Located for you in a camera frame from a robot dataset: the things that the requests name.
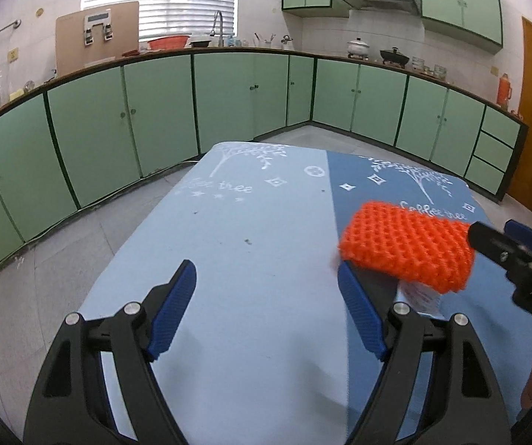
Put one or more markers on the large green wall cabinet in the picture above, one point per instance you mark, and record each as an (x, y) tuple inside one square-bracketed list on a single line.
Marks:
[(460, 0)]

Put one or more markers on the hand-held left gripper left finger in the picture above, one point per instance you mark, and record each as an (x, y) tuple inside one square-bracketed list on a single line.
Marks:
[(173, 308)]

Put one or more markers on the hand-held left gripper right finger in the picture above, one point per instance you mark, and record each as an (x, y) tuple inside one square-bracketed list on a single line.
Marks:
[(359, 308)]

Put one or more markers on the wooden board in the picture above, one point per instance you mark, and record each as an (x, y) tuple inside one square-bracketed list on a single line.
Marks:
[(124, 32)]

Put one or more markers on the utensil holder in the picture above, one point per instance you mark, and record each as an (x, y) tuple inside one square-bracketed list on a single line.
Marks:
[(264, 41)]

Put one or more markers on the wall socket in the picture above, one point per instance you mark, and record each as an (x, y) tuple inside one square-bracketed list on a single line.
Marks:
[(13, 54)]

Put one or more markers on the white cooking pot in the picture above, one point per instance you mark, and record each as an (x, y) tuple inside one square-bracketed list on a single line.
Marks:
[(358, 47)]

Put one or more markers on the glass vase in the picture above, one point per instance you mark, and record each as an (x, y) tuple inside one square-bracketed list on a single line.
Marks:
[(1, 84)]

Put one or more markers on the red basin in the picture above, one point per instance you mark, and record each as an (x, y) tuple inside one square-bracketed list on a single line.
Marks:
[(168, 42)]

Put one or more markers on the range hood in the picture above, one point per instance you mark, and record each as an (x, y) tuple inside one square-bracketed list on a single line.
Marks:
[(377, 2)]

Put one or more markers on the glass jars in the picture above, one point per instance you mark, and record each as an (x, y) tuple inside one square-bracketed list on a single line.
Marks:
[(428, 66)]

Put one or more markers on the green base cabinets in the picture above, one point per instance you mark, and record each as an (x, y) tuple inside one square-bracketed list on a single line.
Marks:
[(164, 111)]

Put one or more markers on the orange foam fruit net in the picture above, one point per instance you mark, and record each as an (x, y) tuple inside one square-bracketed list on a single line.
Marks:
[(405, 250)]

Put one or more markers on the red thermos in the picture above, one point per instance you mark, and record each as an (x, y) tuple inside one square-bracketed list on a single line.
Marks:
[(504, 90)]

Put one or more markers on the white printed paper slip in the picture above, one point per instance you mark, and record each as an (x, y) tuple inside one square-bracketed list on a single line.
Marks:
[(416, 299)]

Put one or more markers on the metal kitchen faucet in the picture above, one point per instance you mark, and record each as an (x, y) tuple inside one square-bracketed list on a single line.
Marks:
[(217, 25)]

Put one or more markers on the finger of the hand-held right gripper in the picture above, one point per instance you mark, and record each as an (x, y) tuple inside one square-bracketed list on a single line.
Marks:
[(493, 243), (528, 236)]

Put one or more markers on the blue printed tablecloth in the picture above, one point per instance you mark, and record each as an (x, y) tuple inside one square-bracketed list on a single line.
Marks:
[(247, 241)]

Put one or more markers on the black wok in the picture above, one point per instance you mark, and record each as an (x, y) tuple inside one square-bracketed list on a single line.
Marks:
[(394, 55)]

